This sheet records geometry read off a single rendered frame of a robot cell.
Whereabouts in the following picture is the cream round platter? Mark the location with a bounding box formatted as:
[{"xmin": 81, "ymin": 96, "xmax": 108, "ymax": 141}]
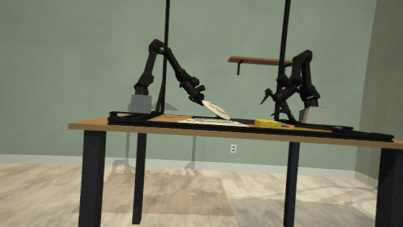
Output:
[{"xmin": 202, "ymin": 100, "xmax": 230, "ymax": 120}]

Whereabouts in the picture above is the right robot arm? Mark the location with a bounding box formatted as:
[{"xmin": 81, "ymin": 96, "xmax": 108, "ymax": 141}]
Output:
[{"xmin": 134, "ymin": 39, "xmax": 205, "ymax": 95}]

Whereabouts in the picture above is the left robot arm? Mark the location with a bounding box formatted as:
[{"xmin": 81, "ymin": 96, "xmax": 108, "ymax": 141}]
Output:
[{"xmin": 276, "ymin": 50, "xmax": 320, "ymax": 108}]

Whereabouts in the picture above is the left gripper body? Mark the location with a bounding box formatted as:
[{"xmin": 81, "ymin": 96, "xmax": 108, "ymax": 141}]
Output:
[{"xmin": 264, "ymin": 88, "xmax": 290, "ymax": 114}]

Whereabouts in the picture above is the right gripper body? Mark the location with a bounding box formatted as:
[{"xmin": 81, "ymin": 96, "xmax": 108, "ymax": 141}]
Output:
[{"xmin": 187, "ymin": 86, "xmax": 204, "ymax": 100}]

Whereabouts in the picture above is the cream oval platter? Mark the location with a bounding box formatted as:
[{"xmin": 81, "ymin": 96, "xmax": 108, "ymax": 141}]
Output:
[{"xmin": 177, "ymin": 119, "xmax": 248, "ymax": 127}]

